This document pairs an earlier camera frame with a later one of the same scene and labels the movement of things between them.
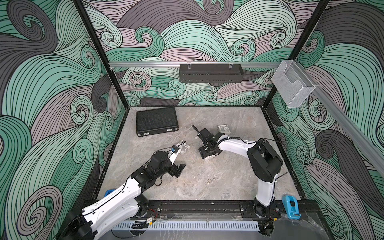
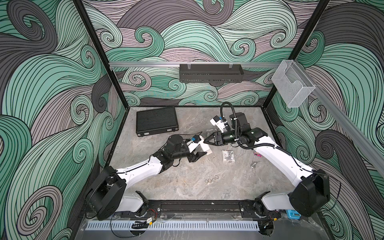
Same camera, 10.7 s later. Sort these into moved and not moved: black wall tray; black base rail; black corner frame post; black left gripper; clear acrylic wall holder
Moved: black left gripper
Not moved: black wall tray; black corner frame post; clear acrylic wall holder; black base rail
